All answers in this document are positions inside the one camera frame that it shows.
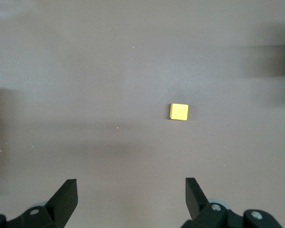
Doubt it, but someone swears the yellow wooden block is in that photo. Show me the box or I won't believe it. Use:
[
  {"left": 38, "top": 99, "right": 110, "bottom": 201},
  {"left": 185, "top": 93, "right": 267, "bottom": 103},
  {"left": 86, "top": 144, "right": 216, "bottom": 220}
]
[{"left": 169, "top": 103, "right": 189, "bottom": 121}]

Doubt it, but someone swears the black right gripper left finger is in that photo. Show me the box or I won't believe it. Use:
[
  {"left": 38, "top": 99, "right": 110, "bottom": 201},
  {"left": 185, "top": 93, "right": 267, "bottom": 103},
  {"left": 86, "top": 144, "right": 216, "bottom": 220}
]
[{"left": 7, "top": 178, "right": 79, "bottom": 228}]

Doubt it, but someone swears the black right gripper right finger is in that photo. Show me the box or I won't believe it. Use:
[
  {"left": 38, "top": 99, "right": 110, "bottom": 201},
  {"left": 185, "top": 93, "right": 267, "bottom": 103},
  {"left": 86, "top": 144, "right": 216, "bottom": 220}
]
[{"left": 180, "top": 177, "right": 231, "bottom": 228}]

